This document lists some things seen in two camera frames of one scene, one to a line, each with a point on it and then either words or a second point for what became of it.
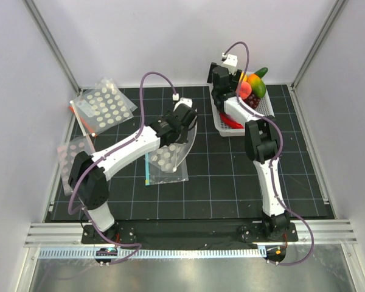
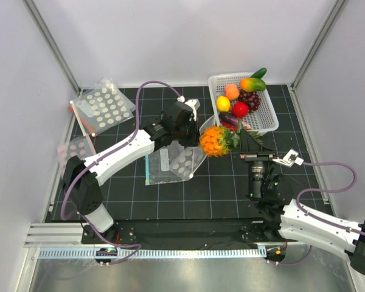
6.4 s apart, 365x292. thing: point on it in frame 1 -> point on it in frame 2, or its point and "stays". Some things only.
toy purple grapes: (252, 101) stays
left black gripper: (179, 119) stays
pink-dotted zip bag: (66, 153) stays
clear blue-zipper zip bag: (155, 176) stays
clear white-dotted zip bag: (167, 158) -> (187, 160)
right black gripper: (234, 83) -> (250, 150)
